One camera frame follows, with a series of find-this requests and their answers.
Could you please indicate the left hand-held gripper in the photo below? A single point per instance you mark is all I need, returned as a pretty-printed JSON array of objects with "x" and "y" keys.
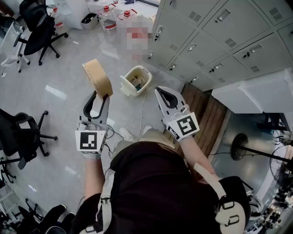
[{"x": 89, "y": 140}]

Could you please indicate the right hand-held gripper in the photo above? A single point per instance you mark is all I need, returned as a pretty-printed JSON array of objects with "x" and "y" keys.
[{"x": 183, "y": 124}]

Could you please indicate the cream plastic trash bin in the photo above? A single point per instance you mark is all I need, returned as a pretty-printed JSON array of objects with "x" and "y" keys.
[{"x": 137, "y": 80}]

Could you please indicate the person's left forearm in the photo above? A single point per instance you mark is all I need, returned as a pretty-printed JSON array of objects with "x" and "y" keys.
[{"x": 93, "y": 178}]

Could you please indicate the person's right forearm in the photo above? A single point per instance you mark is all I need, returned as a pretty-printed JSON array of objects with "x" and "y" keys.
[{"x": 196, "y": 157}]

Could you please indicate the small white waste bin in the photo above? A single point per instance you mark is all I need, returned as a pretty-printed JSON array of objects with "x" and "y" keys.
[{"x": 89, "y": 21}]

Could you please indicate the person's white right shoe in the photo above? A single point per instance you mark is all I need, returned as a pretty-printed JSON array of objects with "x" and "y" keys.
[{"x": 147, "y": 129}]

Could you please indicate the person's white shoe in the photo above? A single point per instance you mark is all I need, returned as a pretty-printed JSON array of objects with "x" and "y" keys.
[
  {"x": 126, "y": 134},
  {"x": 147, "y": 129}
]

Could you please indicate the person's white left shoe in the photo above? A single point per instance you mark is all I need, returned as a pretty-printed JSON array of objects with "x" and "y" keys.
[{"x": 126, "y": 134}]

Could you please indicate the brown wooden pallet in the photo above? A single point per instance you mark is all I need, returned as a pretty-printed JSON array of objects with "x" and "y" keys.
[{"x": 206, "y": 118}]

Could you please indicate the person's beige trousers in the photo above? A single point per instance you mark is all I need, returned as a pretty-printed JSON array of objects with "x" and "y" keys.
[{"x": 148, "y": 138}]

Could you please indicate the clear red-capped water bottle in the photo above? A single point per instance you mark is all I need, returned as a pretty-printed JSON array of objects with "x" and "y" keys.
[
  {"x": 109, "y": 21},
  {"x": 57, "y": 19},
  {"x": 135, "y": 36}
]

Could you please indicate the black office chair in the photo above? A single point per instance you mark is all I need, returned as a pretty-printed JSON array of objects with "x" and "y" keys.
[
  {"x": 18, "y": 134},
  {"x": 39, "y": 29}
]

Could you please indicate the grey metal locker cabinet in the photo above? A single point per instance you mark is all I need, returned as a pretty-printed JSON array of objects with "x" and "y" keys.
[{"x": 224, "y": 36}]

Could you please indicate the black floor fan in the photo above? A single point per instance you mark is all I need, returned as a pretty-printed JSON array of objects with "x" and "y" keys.
[{"x": 239, "y": 146}]

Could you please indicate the person's black shirt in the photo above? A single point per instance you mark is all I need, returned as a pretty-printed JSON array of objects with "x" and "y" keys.
[{"x": 155, "y": 194}]

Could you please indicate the white office chair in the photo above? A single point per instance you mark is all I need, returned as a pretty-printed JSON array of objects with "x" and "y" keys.
[{"x": 12, "y": 43}]

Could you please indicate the black chair base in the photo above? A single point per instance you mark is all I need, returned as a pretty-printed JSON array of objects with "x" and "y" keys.
[{"x": 27, "y": 213}]

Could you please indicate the black table frame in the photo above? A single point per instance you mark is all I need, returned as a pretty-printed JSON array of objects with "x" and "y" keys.
[{"x": 273, "y": 122}]

